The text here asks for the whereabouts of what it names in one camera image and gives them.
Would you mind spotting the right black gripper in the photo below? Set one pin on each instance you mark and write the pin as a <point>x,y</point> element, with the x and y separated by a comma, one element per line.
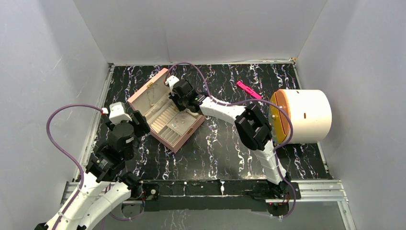
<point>174,99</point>

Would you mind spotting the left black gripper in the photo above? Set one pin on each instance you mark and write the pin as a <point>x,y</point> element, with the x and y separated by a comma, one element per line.
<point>142,127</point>

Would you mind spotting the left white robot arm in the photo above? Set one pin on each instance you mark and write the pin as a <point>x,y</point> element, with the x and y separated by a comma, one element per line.
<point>86,207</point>

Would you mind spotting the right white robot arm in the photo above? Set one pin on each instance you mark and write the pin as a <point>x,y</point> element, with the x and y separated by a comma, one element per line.
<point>253,128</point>

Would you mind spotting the pink jewelry box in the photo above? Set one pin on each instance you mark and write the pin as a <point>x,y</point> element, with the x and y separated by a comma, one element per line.
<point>153,101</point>

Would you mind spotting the pink plastic clip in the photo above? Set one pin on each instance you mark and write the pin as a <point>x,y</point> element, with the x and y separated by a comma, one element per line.
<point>248,90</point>

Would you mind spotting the white cylinder with orange lid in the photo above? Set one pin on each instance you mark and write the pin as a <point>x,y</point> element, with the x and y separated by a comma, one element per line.
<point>309,112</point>

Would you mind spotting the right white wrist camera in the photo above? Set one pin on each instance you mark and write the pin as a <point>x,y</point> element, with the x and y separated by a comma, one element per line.
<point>170,82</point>

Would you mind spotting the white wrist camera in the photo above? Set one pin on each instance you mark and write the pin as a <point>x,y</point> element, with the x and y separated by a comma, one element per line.
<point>117,113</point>
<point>170,82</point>

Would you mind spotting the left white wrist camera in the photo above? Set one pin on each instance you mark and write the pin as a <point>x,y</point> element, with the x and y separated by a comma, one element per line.
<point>117,113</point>

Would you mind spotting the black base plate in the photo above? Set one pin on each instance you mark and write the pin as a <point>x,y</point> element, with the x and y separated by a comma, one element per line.
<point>206,195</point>

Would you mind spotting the aluminium frame rail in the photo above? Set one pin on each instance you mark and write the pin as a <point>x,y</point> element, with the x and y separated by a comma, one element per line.
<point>318,204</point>

